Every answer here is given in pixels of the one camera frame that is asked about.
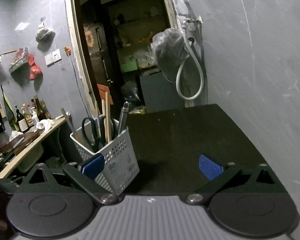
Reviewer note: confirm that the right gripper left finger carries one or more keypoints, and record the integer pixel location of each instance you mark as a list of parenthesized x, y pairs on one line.
[(83, 175)]

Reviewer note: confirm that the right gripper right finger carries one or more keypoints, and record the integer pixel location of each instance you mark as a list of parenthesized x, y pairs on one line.
[(217, 175)]

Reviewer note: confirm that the black handled kitchen scissors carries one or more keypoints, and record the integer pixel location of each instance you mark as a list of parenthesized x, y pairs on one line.
[(96, 141)]

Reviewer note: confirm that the white perforated plastic utensil basket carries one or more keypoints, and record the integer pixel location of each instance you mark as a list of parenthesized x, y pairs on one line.
[(120, 166)]

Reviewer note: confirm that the grey metal cylindrical tool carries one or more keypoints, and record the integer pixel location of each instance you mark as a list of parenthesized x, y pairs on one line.
[(123, 117)]

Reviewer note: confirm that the wooden chopstick purple band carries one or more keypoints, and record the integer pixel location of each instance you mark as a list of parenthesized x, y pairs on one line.
[(97, 118)]

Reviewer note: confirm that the wooden side counter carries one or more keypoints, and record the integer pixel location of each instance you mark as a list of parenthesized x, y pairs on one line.
[(11, 165)]

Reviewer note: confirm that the dark glass bottle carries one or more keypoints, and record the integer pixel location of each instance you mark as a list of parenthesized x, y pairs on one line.
[(22, 122)]

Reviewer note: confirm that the green box on shelf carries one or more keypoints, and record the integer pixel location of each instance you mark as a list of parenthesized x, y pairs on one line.
[(129, 66)]

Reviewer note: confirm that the dark filled plastic bag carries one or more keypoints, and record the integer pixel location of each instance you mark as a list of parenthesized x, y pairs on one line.
[(169, 52)]

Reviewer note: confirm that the metal water tap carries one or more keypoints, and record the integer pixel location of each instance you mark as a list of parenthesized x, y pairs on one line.
[(188, 19)]

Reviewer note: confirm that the red plastic bag on wall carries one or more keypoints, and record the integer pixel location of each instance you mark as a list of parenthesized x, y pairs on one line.
[(35, 70)]

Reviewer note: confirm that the white wall switch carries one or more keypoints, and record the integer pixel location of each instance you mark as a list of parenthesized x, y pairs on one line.
[(53, 57)]

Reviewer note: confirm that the orange wall hook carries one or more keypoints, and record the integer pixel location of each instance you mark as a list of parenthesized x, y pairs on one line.
[(67, 50)]

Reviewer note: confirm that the wall mounted wire rack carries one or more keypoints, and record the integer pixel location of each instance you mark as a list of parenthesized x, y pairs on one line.
[(21, 58)]

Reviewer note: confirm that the grey bag hanging on wall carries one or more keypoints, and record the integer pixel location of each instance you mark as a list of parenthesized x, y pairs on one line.
[(43, 33)]

